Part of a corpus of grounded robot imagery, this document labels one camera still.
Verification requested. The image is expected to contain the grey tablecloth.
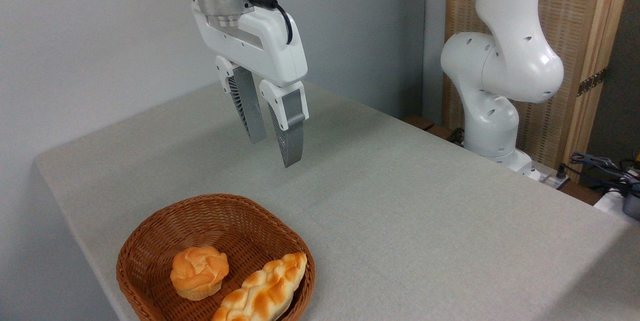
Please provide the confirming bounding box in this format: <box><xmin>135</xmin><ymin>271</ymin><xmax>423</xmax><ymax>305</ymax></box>
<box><xmin>34</xmin><ymin>80</ymin><xmax>640</xmax><ymax>321</ymax></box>

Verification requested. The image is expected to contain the white box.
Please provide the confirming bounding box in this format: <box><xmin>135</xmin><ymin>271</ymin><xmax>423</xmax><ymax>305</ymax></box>
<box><xmin>593</xmin><ymin>187</ymin><xmax>640</xmax><ymax>228</ymax></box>

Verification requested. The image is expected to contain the round bread roll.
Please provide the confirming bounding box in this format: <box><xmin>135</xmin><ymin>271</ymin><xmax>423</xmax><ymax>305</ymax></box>
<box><xmin>169</xmin><ymin>245</ymin><xmax>230</xmax><ymax>302</ymax></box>

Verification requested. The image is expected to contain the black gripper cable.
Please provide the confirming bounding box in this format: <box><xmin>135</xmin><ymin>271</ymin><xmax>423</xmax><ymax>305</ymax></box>
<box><xmin>247</xmin><ymin>0</ymin><xmax>294</xmax><ymax>46</ymax></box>

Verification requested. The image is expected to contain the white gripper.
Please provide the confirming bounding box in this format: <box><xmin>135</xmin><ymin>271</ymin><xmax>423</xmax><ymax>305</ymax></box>
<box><xmin>192</xmin><ymin>3</ymin><xmax>310</xmax><ymax>169</ymax></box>

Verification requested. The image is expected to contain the blue and black cable bundle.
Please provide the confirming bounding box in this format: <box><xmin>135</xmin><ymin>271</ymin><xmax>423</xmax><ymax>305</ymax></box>
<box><xmin>568</xmin><ymin>150</ymin><xmax>640</xmax><ymax>198</ymax></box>

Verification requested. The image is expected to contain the brown wooden base board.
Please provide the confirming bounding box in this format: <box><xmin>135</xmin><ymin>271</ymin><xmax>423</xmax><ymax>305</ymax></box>
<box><xmin>402</xmin><ymin>114</ymin><xmax>467</xmax><ymax>148</ymax></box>

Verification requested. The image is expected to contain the metal screen hinge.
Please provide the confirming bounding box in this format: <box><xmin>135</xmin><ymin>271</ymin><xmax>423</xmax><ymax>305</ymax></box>
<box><xmin>577</xmin><ymin>67</ymin><xmax>609</xmax><ymax>97</ymax></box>

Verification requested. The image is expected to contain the brown wicker basket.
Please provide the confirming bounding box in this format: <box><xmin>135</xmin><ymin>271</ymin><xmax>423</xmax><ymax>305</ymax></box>
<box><xmin>116</xmin><ymin>193</ymin><xmax>316</xmax><ymax>321</ymax></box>

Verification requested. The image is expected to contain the long braided bread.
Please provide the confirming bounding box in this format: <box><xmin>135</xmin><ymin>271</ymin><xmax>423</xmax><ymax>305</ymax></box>
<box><xmin>210</xmin><ymin>252</ymin><xmax>308</xmax><ymax>321</ymax></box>

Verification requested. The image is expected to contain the white power strip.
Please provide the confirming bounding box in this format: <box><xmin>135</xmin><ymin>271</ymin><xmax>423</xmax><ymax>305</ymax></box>
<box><xmin>537</xmin><ymin>163</ymin><xmax>571</xmax><ymax>190</ymax></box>

